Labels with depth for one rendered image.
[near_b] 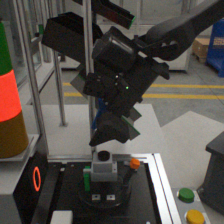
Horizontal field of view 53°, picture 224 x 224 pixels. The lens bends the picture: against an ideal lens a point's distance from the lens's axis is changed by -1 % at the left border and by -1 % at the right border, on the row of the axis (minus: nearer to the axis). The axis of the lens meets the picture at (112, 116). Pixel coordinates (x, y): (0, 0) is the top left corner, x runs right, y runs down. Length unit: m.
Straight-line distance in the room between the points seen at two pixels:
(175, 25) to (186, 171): 0.59
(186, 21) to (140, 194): 0.42
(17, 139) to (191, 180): 0.67
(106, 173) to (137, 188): 0.12
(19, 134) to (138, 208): 0.39
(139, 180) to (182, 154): 0.34
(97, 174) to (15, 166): 0.28
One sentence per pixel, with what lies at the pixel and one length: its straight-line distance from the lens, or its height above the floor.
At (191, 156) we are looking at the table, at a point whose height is 0.86.
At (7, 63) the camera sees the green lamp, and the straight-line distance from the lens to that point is 0.26.
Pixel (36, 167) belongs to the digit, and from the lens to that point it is 0.34.
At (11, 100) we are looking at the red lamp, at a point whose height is 1.33.
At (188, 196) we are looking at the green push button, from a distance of 0.65.
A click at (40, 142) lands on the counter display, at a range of 0.36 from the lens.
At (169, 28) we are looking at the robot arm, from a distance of 0.42.
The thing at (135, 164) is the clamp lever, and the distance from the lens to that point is 0.56.
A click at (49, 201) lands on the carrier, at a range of 0.63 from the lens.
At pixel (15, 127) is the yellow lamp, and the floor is 1.30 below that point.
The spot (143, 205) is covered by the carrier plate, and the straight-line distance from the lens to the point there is 0.61.
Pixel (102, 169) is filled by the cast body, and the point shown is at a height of 1.06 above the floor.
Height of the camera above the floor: 1.44
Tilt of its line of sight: 29 degrees down
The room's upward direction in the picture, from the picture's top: straight up
